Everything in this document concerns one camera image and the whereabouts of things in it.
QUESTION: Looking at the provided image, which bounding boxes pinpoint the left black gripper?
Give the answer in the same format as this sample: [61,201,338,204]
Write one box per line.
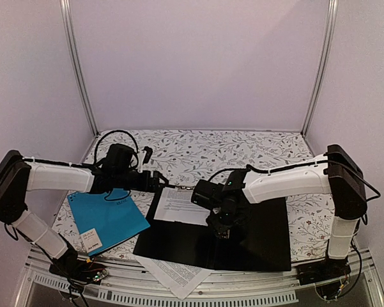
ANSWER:
[114,170,169,193]

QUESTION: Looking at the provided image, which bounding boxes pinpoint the printed paper sheet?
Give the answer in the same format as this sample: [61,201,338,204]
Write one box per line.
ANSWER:
[154,188,210,226]
[135,256,213,300]

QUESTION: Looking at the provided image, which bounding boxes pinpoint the black clip folder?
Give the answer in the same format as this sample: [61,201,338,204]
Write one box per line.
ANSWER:
[132,187,292,272]

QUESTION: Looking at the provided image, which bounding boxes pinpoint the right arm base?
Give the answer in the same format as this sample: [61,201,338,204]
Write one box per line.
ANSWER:
[296,258,351,301]

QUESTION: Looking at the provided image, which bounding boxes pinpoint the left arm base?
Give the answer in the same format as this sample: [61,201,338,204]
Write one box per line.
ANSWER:
[49,237,109,285]

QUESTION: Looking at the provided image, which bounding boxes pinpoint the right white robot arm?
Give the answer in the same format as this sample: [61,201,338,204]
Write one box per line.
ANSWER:
[208,145,367,279]

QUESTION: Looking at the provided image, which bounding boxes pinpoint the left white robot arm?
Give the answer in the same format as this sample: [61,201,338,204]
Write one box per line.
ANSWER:
[0,144,169,278]

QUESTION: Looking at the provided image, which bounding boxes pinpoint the blue folder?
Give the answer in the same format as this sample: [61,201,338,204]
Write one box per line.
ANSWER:
[67,189,150,256]

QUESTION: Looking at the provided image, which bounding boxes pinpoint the floral tablecloth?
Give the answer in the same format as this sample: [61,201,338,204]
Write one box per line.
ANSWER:
[44,129,355,267]

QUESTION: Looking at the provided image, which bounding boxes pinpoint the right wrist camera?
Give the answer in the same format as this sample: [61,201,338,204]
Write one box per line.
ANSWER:
[190,180,224,210]

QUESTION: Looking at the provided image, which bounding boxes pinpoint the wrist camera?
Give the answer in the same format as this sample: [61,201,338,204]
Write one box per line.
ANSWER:
[190,180,224,210]
[102,143,135,175]

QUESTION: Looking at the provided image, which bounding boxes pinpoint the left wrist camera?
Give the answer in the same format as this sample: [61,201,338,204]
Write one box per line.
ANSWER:
[102,143,135,175]

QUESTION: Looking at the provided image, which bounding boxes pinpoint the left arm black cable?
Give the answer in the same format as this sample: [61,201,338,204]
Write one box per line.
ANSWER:
[93,129,140,167]

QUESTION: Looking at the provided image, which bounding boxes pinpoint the front aluminium rail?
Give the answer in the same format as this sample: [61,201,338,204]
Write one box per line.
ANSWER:
[15,248,384,306]

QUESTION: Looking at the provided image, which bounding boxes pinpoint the left aluminium frame post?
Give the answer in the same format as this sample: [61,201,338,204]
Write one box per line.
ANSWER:
[59,0,99,136]

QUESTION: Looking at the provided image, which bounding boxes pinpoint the aluminium frame post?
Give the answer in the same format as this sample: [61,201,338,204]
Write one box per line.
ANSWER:
[301,0,339,138]
[59,0,99,136]

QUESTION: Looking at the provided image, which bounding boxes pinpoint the right aluminium frame post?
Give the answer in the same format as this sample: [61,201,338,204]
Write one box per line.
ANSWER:
[301,0,339,138]

